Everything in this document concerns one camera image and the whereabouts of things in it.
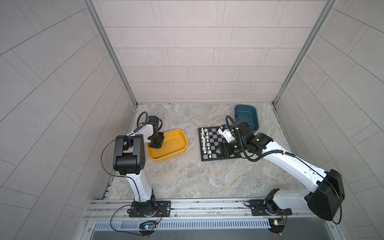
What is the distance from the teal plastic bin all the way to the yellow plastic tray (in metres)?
0.40

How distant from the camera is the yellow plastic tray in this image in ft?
2.78

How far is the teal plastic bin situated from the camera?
1.04m
